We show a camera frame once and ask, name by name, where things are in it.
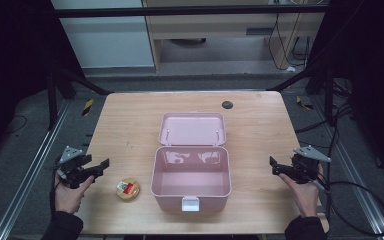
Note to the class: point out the person's left hand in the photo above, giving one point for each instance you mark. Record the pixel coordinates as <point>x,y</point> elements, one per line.
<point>67,196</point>

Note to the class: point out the dark curtain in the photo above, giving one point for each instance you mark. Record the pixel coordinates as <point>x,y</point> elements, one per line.
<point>370,73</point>
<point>13,66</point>

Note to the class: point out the black metal stand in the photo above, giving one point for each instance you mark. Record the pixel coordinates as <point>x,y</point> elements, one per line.
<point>316,80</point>
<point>56,90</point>

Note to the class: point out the yellow black tape strip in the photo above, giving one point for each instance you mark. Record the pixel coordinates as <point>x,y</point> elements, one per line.
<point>87,107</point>
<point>304,104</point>

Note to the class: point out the black table grommet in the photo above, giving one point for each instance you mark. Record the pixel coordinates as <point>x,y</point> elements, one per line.
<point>227,105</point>

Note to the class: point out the aluminium floor rail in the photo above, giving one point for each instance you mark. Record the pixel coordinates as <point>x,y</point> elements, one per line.
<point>30,173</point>
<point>356,173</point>

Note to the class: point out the pink storage box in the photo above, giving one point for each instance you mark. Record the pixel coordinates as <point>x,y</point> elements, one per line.
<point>191,180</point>

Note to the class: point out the light wooden desk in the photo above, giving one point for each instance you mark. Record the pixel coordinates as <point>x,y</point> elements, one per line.
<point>213,26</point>

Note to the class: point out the person's right hand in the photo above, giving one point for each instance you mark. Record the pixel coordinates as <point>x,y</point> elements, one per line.
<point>301,195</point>

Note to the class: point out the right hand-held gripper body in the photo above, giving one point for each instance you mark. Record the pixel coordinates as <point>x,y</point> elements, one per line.
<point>305,163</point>

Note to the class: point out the small round food item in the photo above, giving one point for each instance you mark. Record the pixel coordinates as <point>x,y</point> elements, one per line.
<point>128,189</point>

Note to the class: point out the white cabinet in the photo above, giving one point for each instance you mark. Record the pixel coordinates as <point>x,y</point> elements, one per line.
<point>106,36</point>

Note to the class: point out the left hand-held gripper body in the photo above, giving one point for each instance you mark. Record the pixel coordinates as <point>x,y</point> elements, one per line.
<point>70,163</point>

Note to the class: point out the black horizontal frame bar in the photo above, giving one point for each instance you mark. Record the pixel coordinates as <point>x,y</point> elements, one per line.
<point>180,11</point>

